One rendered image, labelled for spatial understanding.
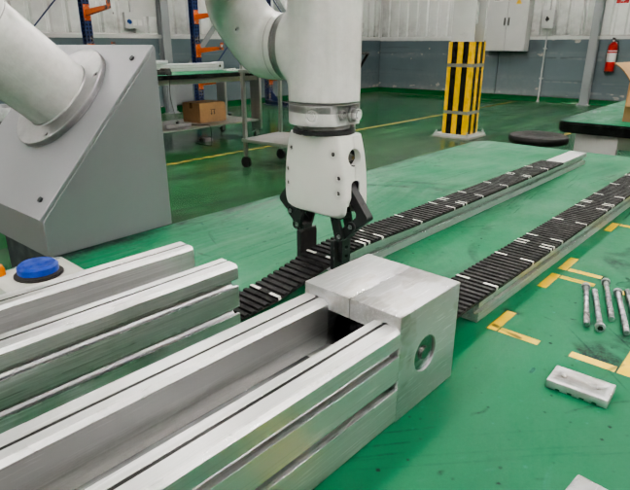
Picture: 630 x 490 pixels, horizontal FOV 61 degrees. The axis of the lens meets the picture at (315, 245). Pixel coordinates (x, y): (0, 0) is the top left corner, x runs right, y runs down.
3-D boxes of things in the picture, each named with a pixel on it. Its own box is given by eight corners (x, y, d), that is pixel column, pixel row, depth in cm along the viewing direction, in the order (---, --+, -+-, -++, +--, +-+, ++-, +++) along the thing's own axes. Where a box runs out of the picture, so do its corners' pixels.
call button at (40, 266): (51, 268, 59) (48, 252, 59) (67, 279, 57) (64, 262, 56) (13, 280, 57) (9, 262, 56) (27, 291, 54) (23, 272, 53)
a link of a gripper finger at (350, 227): (367, 219, 66) (365, 269, 68) (346, 213, 68) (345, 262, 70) (350, 225, 63) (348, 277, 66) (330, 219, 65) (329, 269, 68)
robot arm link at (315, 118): (377, 101, 63) (376, 127, 64) (321, 96, 69) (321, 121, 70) (330, 107, 57) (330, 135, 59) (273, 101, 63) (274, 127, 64)
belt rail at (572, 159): (568, 161, 140) (570, 150, 139) (584, 164, 137) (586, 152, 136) (321, 267, 74) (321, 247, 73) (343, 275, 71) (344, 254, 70)
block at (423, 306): (346, 331, 57) (348, 247, 54) (451, 375, 50) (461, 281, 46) (287, 365, 51) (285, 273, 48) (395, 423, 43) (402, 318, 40)
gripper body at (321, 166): (377, 121, 63) (373, 212, 67) (313, 113, 70) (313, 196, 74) (335, 127, 58) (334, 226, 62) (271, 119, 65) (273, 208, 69)
